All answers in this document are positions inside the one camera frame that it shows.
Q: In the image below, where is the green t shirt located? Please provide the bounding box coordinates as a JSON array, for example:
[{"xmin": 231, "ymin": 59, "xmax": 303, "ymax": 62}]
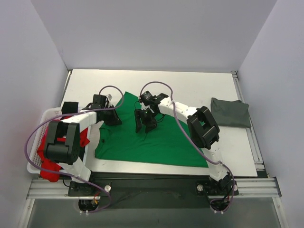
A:
[{"xmin": 95, "ymin": 92, "xmax": 208, "ymax": 168}]

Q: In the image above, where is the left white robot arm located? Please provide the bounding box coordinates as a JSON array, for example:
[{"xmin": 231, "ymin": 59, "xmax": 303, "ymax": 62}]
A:
[{"xmin": 43, "ymin": 95, "xmax": 122, "ymax": 196}]

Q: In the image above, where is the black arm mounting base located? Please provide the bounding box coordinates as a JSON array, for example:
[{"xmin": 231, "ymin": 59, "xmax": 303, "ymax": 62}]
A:
[{"xmin": 68, "ymin": 172, "xmax": 239, "ymax": 211}]

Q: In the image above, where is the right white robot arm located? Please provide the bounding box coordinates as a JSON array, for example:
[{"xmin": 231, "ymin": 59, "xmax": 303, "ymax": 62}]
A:
[{"xmin": 134, "ymin": 91, "xmax": 234, "ymax": 194}]

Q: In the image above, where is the black t shirt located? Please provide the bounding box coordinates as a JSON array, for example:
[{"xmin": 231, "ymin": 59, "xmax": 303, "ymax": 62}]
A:
[{"xmin": 61, "ymin": 102, "xmax": 78, "ymax": 116}]

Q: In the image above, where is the white plastic laundry basket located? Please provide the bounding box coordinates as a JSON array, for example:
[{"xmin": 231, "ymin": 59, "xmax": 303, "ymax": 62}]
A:
[{"xmin": 26, "ymin": 106, "xmax": 92, "ymax": 175}]

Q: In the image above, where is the red t shirt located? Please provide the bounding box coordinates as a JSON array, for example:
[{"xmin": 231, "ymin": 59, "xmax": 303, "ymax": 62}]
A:
[{"xmin": 38, "ymin": 114, "xmax": 92, "ymax": 182}]

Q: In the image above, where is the folded dark grey t shirt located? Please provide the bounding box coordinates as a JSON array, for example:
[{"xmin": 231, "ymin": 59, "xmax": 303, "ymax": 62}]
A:
[{"xmin": 210, "ymin": 97, "xmax": 251, "ymax": 128}]

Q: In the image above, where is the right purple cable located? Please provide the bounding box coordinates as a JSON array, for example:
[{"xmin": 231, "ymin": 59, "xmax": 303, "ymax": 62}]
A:
[{"xmin": 139, "ymin": 81, "xmax": 236, "ymax": 212}]

